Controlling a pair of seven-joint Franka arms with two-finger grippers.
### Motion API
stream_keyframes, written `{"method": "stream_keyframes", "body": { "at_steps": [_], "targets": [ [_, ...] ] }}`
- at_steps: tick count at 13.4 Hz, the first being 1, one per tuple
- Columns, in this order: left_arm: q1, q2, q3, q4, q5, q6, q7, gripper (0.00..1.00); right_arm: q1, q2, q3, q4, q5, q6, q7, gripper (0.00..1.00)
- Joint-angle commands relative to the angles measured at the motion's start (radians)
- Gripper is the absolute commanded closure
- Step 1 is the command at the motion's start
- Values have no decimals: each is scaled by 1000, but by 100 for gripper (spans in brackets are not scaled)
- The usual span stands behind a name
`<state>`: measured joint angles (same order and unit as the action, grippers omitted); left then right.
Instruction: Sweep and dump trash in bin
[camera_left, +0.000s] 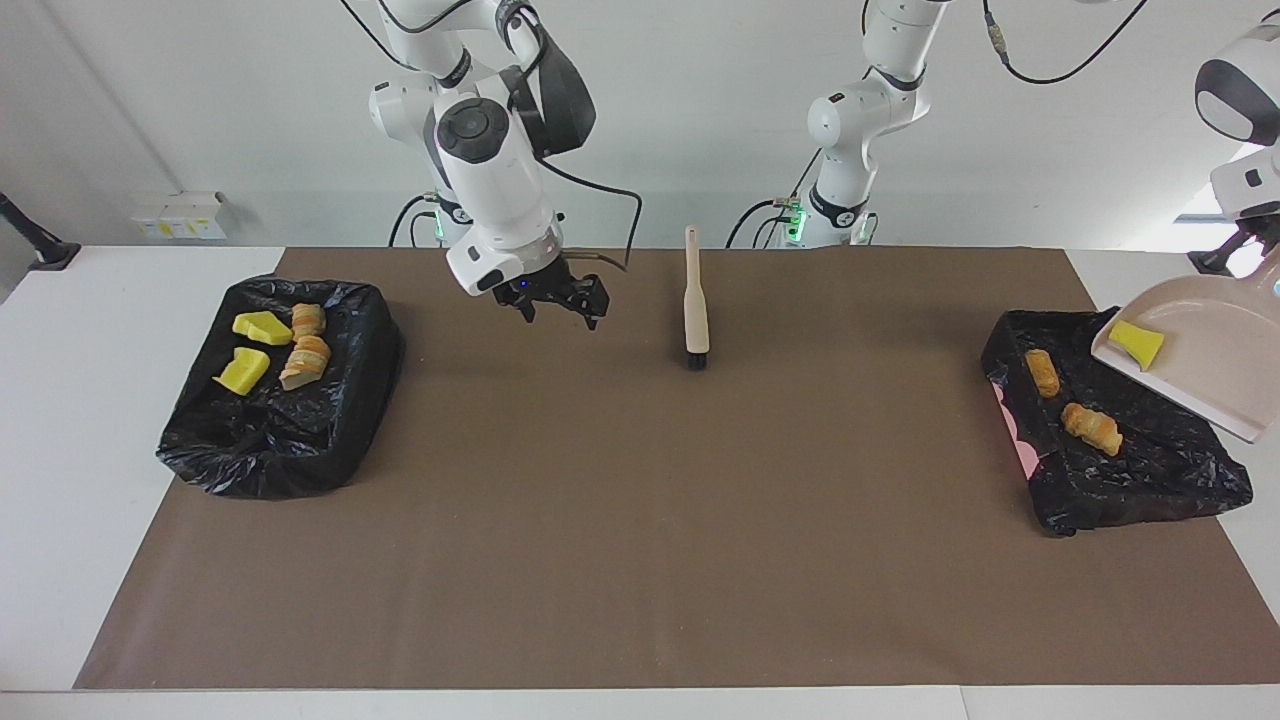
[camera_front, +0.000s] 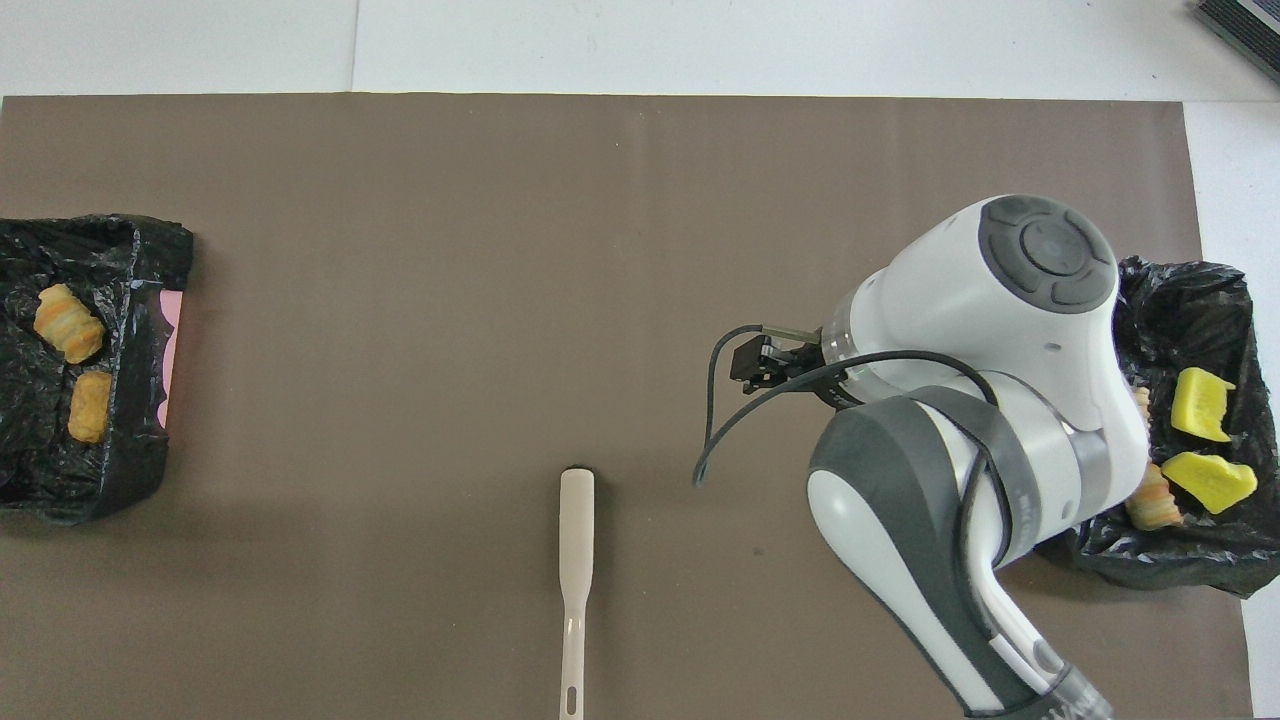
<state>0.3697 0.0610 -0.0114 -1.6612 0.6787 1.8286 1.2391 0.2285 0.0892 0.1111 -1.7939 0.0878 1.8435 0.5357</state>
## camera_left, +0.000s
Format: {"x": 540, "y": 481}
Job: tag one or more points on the small yellow sponge piece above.
{"x": 1137, "y": 343}

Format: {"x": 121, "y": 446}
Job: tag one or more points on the pink bin with black bag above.
{"x": 1150, "y": 465}

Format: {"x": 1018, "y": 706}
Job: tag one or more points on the white wall socket box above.
{"x": 180, "y": 222}

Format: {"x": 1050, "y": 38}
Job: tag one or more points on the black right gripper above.
{"x": 540, "y": 282}

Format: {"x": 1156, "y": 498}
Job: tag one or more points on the brown paper mat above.
{"x": 600, "y": 550}

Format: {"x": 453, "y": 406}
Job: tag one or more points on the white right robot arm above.
{"x": 490, "y": 170}

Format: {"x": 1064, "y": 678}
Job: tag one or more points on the orange striped croissant piece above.
{"x": 305, "y": 363}

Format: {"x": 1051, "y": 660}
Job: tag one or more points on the brown bread nugget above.
{"x": 1042, "y": 373}

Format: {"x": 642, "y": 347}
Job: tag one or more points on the beige plastic dustpan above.
{"x": 1210, "y": 350}

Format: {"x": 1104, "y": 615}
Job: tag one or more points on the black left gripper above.
{"x": 1270, "y": 230}

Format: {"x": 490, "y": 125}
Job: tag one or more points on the beige brush black bristles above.
{"x": 696, "y": 310}

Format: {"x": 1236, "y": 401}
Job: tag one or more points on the pale yellow food piece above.
{"x": 1092, "y": 428}

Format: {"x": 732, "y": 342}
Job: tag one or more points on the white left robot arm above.
{"x": 860, "y": 110}

